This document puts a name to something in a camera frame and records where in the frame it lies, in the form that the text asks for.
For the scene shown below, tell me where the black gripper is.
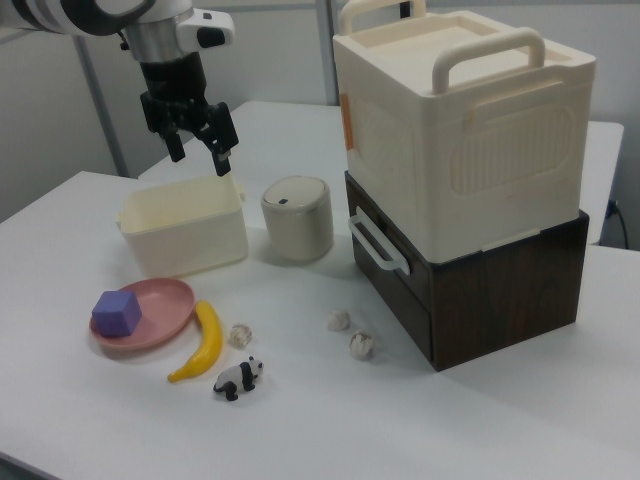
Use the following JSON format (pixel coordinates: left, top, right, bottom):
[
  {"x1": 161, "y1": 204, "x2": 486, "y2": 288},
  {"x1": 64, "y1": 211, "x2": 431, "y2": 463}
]
[{"x1": 138, "y1": 51, "x2": 239, "y2": 178}]

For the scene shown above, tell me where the dark drawer with white handle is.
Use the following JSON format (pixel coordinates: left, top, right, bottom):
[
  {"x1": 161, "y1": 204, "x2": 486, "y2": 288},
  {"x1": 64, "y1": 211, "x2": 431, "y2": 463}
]
[{"x1": 344, "y1": 172, "x2": 433, "y2": 317}]

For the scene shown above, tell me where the dark wood drawer cabinet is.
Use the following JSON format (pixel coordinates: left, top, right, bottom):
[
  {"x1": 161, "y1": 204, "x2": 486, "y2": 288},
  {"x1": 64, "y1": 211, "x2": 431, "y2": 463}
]
[{"x1": 344, "y1": 169, "x2": 591, "y2": 374}]

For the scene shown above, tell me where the cream rectangular plastic bin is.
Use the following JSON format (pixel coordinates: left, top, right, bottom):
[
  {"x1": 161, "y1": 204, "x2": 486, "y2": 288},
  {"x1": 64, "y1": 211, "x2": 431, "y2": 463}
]
[{"x1": 116, "y1": 172, "x2": 250, "y2": 279}]

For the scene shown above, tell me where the small beige trash can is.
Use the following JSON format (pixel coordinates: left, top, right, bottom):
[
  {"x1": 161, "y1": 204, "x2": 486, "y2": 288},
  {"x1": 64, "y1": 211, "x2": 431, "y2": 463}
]
[{"x1": 259, "y1": 174, "x2": 335, "y2": 263}]

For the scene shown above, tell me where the orange tape strip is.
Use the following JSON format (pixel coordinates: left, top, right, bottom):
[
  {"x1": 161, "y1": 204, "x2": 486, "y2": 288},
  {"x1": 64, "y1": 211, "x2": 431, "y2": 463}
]
[{"x1": 341, "y1": 92, "x2": 357, "y2": 152}]

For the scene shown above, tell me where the pink plate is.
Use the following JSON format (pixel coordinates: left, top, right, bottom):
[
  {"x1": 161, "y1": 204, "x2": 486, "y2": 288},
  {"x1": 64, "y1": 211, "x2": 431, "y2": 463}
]
[{"x1": 88, "y1": 278, "x2": 197, "y2": 350}]

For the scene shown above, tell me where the purple cube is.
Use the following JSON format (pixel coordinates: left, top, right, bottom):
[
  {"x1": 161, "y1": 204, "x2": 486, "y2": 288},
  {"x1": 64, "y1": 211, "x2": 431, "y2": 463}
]
[{"x1": 91, "y1": 288, "x2": 144, "y2": 338}]

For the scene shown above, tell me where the yellow toy banana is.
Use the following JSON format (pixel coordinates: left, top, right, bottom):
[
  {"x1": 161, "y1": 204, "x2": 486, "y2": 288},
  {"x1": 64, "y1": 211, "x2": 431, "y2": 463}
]
[{"x1": 166, "y1": 299, "x2": 225, "y2": 385}]

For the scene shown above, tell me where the beige toy garlic bulb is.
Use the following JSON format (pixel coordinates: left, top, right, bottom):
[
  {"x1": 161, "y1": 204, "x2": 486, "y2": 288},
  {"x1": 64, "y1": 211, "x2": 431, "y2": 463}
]
[
  {"x1": 228, "y1": 322, "x2": 257, "y2": 349},
  {"x1": 327, "y1": 308, "x2": 352, "y2": 333},
  {"x1": 348, "y1": 328, "x2": 377, "y2": 362}
]

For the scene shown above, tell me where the black white panda figure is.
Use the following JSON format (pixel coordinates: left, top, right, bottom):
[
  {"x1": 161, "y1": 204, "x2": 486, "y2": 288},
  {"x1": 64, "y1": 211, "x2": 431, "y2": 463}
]
[{"x1": 212, "y1": 356, "x2": 266, "y2": 402}]

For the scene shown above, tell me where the cream plastic storage box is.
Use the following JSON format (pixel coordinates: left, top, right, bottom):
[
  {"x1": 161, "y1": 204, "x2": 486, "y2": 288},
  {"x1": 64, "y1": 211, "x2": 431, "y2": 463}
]
[{"x1": 332, "y1": 0, "x2": 599, "y2": 264}]

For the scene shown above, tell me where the slanted grey metal frame post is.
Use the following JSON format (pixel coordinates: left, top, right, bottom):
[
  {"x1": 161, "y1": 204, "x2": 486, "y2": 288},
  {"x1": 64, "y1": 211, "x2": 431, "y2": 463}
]
[{"x1": 73, "y1": 35, "x2": 137, "y2": 177}]

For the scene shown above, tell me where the upright grey metal frame post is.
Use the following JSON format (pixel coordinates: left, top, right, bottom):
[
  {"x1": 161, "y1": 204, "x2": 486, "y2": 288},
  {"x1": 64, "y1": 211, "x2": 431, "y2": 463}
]
[{"x1": 319, "y1": 0, "x2": 342, "y2": 107}]

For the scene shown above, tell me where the dark drawer without handle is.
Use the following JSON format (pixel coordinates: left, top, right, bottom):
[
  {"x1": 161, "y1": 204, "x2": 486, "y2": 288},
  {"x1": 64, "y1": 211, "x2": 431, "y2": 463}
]
[{"x1": 355, "y1": 264, "x2": 434, "y2": 372}]

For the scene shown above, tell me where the black cable with blue plug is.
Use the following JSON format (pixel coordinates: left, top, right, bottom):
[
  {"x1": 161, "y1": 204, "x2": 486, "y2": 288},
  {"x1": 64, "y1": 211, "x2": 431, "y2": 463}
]
[{"x1": 606, "y1": 199, "x2": 629, "y2": 249}]

